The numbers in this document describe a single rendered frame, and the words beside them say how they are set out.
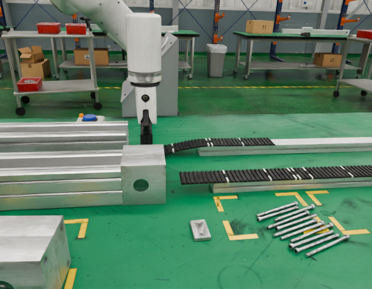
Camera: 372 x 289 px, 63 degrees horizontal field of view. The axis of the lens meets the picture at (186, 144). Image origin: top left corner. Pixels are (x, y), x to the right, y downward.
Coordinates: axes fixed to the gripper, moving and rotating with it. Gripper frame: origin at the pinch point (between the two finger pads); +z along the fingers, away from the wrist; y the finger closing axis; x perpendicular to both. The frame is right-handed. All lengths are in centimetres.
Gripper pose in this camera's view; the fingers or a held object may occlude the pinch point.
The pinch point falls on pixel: (146, 137)
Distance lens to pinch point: 84.3
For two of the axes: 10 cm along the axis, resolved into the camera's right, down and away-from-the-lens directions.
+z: -0.3, 9.1, 4.1
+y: -1.3, -4.1, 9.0
